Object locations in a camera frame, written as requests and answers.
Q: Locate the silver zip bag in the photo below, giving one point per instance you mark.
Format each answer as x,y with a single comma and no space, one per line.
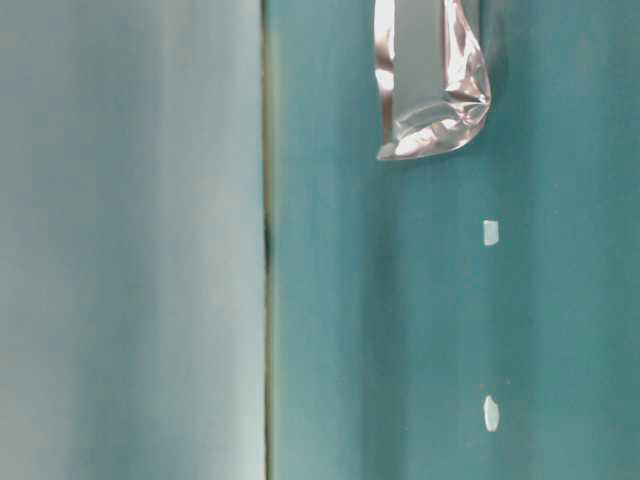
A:
431,74

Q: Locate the upper white tape mark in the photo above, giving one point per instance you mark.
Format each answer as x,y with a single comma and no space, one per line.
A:
491,232

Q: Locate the white tape mark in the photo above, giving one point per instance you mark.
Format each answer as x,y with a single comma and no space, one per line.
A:
491,232
491,412

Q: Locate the lower white tape mark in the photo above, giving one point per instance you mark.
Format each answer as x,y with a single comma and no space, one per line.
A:
491,412

